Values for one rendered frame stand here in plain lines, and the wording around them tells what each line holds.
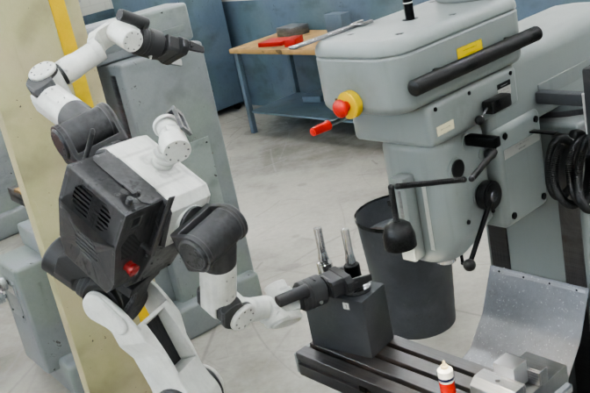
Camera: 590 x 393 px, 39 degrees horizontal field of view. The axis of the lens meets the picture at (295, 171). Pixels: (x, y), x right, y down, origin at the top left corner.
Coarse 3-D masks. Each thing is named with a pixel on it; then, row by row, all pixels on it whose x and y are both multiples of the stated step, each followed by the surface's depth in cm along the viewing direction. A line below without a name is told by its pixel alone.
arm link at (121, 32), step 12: (120, 12) 234; (132, 12) 237; (120, 24) 236; (132, 24) 237; (144, 24) 239; (108, 36) 238; (120, 36) 233; (132, 36) 233; (144, 36) 239; (132, 48) 235; (144, 48) 240
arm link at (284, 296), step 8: (280, 280) 233; (304, 280) 235; (272, 288) 232; (280, 288) 232; (288, 288) 232; (296, 288) 230; (304, 288) 229; (272, 296) 232; (280, 296) 227; (288, 296) 227; (296, 296) 228; (304, 296) 229; (312, 296) 232; (280, 304) 226; (288, 304) 230; (296, 304) 231; (304, 304) 233; (312, 304) 233
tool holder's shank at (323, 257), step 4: (316, 228) 244; (320, 228) 243; (316, 232) 243; (320, 232) 243; (316, 236) 244; (320, 236) 244; (316, 240) 244; (320, 240) 244; (320, 244) 244; (324, 244) 245; (320, 248) 245; (324, 248) 245; (320, 252) 245; (324, 252) 245; (320, 256) 246; (324, 256) 245; (320, 260) 246; (324, 260) 246
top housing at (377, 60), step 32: (480, 0) 193; (512, 0) 192; (352, 32) 186; (384, 32) 178; (416, 32) 173; (448, 32) 177; (480, 32) 185; (512, 32) 193; (320, 64) 183; (352, 64) 175; (384, 64) 170; (416, 64) 172; (384, 96) 172; (416, 96) 173
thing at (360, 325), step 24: (360, 288) 241; (384, 288) 244; (312, 312) 250; (336, 312) 243; (360, 312) 237; (384, 312) 245; (312, 336) 254; (336, 336) 247; (360, 336) 241; (384, 336) 245
